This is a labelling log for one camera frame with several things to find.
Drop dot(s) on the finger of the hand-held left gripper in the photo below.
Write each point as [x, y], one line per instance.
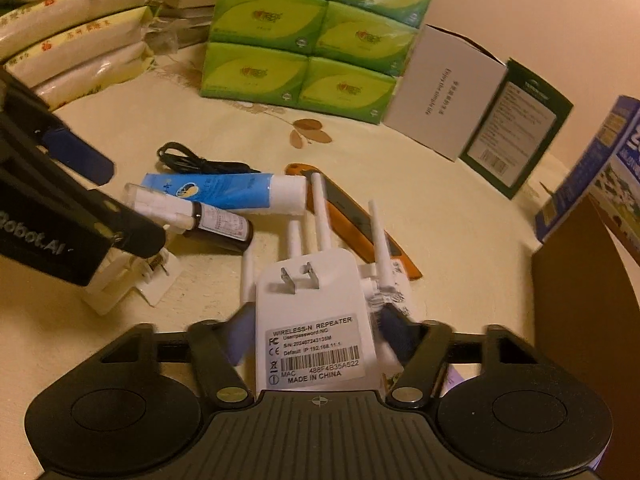
[135, 235]
[80, 157]

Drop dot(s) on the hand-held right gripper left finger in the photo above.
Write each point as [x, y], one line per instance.
[240, 332]

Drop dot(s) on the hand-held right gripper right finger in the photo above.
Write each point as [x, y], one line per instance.
[395, 332]

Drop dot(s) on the white plastic holder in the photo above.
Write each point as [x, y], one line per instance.
[145, 285]

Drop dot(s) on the white wifi repeater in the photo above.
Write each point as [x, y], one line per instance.
[310, 320]

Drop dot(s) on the brown spray bottle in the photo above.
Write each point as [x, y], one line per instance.
[220, 227]

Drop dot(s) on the brown cardboard box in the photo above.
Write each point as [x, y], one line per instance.
[590, 310]

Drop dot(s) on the yellow white food packet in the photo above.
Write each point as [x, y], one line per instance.
[75, 35]
[85, 87]
[90, 67]

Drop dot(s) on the blue white tube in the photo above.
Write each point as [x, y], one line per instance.
[225, 192]

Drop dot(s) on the orange utility knife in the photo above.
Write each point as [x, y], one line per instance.
[350, 220]

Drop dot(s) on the cream printed tablecloth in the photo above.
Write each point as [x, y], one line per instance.
[225, 125]

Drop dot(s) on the clear plastic bag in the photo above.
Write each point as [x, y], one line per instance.
[162, 40]

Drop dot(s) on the stack of books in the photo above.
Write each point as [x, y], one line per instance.
[187, 7]

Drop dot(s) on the bundle of green tissue packs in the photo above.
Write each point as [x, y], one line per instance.
[260, 70]

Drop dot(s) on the white cardboard box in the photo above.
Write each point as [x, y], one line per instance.
[440, 100]

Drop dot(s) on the dark green product box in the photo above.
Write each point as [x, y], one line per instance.
[515, 125]

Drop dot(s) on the blue milk carton box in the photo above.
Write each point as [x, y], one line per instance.
[600, 160]

